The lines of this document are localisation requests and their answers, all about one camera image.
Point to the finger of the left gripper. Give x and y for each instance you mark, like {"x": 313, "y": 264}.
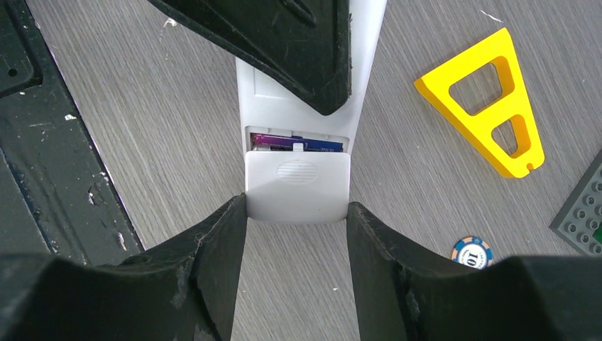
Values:
{"x": 303, "y": 45}

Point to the small white battery lid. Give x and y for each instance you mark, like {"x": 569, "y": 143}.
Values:
{"x": 297, "y": 187}

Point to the blue purple battery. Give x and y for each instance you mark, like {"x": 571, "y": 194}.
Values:
{"x": 282, "y": 142}

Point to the white remote control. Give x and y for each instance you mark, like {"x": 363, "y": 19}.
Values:
{"x": 268, "y": 111}

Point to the poker chip left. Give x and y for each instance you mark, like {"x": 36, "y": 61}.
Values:
{"x": 473, "y": 252}

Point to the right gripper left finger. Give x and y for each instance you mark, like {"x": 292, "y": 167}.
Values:
{"x": 182, "y": 289}

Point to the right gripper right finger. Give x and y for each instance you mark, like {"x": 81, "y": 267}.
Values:
{"x": 404, "y": 291}

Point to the grey lego baseplate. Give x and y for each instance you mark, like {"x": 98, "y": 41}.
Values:
{"x": 579, "y": 220}

